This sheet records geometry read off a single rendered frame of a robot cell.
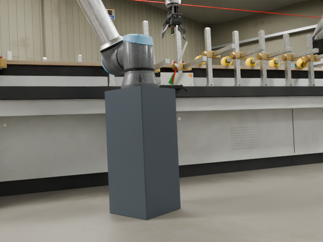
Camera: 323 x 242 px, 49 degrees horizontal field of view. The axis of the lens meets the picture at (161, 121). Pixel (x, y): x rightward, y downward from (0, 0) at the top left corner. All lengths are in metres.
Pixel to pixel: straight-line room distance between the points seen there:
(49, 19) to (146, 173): 5.41
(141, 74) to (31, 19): 5.10
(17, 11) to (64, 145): 4.29
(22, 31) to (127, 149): 5.06
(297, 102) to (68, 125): 1.89
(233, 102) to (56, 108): 1.32
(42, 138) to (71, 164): 0.27
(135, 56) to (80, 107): 0.78
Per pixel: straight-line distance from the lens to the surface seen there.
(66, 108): 2.35
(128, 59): 1.72
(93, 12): 1.87
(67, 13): 7.12
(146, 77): 1.68
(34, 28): 6.65
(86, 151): 2.57
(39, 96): 2.31
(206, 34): 2.75
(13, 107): 2.34
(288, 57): 3.15
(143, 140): 1.57
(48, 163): 2.55
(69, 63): 2.57
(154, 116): 1.62
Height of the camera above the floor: 0.41
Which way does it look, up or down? 1 degrees up
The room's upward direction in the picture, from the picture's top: 3 degrees counter-clockwise
